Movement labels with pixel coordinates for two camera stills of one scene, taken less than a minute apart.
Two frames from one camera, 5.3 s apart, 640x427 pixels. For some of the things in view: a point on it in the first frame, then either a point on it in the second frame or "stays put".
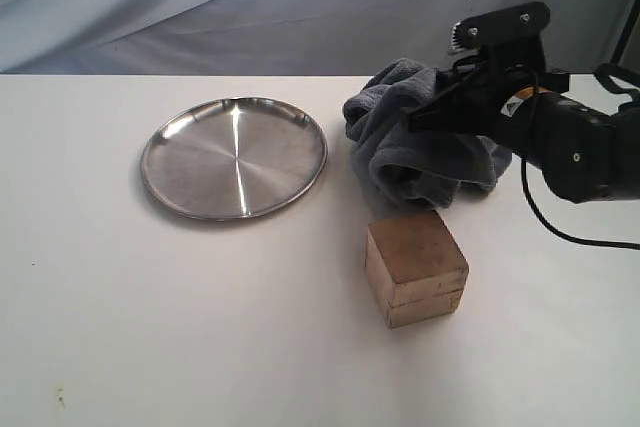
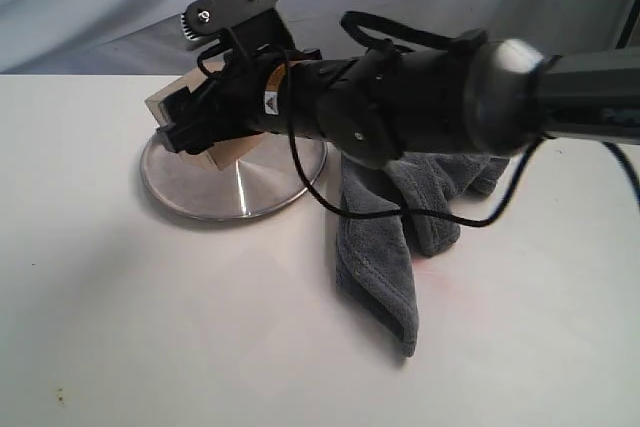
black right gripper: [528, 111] → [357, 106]
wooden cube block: [416, 267] → [222, 153]
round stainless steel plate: [233, 158] stays put
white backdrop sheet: [296, 10] stays put
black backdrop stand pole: [627, 31] stays put
